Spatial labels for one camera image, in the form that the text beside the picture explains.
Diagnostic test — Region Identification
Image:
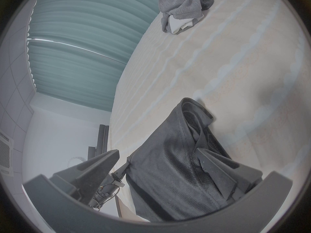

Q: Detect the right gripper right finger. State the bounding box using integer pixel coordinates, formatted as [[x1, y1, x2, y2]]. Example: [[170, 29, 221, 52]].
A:
[[196, 148, 263, 200]]

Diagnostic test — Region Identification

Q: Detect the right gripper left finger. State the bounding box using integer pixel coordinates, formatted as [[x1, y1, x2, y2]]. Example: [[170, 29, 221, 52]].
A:
[[50, 150, 120, 203]]

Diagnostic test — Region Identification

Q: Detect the black T-shirt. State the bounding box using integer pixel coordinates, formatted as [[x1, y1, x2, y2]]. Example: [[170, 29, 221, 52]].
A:
[[126, 97, 246, 222]]

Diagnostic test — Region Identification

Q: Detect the bed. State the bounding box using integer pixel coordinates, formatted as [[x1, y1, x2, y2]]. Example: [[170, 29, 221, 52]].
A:
[[108, 0, 309, 221]]

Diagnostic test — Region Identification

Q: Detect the round white mirror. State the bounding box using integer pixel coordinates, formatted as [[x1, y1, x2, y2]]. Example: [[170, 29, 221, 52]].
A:
[[68, 156, 85, 167]]

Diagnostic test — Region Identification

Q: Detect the white ceiling vent grille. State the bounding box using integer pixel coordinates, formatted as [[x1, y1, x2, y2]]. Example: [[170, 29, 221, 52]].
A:
[[0, 130, 14, 175]]

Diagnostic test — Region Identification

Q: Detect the blue-green curtain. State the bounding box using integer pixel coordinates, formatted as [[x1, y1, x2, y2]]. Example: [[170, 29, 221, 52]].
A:
[[28, 0, 170, 62], [27, 39, 128, 112]]

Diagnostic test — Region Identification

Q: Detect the white garment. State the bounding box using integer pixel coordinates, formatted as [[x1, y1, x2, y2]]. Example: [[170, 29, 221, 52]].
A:
[[169, 17, 193, 34]]

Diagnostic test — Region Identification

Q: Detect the grey garment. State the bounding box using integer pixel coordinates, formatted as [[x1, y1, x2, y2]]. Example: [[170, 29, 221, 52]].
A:
[[158, 0, 204, 32]]

